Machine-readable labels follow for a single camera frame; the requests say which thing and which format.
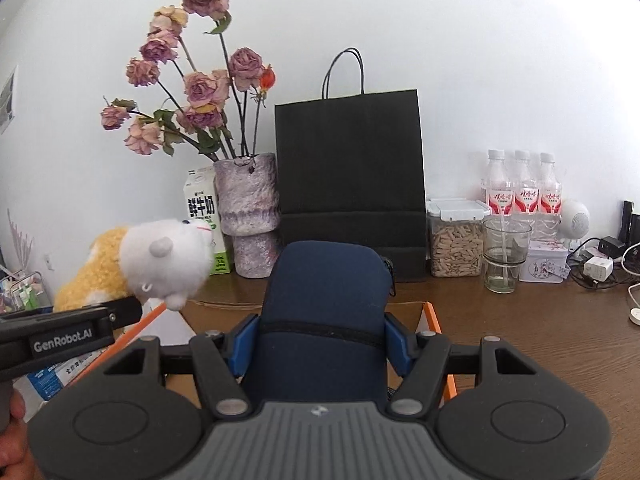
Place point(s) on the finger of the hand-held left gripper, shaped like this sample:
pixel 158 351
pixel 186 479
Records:
pixel 125 312

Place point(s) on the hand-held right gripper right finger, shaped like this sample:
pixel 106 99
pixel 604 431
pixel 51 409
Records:
pixel 397 347

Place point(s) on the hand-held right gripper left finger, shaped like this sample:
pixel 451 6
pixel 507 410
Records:
pixel 245 347

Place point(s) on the red orange cardboard box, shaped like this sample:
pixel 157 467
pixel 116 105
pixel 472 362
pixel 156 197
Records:
pixel 165 332

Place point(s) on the yellow white plush toy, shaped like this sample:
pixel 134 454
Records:
pixel 160 255

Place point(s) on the navy zip case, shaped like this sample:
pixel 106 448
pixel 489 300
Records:
pixel 320 300

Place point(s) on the clear container of seeds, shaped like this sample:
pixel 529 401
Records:
pixel 455 250

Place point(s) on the person's left hand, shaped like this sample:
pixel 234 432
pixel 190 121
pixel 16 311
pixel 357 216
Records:
pixel 15 455

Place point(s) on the white printed bag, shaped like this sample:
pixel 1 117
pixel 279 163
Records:
pixel 82 365

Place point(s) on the blue printed bag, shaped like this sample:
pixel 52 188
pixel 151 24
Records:
pixel 47 385

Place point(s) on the clear drinking glass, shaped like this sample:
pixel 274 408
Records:
pixel 500 280

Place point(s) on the purple textured vase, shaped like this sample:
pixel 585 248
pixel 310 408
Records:
pixel 247 210

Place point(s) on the green white milk carton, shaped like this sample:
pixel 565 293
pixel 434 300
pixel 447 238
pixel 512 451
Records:
pixel 205 200

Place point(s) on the white floral tin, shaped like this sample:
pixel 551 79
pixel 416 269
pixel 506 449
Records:
pixel 542 265

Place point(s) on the red label water bottle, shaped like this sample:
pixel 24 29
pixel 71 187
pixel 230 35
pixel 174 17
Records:
pixel 549 200
pixel 525 195
pixel 497 195

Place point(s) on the black paper bag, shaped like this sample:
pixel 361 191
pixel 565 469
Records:
pixel 350 160

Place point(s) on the white charger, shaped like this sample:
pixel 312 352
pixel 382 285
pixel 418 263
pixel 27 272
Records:
pixel 597 267

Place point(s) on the white round speaker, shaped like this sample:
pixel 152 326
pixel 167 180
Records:
pixel 575 220

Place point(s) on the black charger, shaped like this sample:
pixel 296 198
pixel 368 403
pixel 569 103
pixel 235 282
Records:
pixel 612 247

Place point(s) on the black upright device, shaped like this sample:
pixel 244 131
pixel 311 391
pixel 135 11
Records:
pixel 631 222

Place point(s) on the orange dried rosebud stem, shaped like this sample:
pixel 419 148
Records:
pixel 268 80

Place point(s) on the white wall socket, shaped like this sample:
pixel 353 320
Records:
pixel 48 262

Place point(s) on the wall picture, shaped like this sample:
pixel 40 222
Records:
pixel 7 100

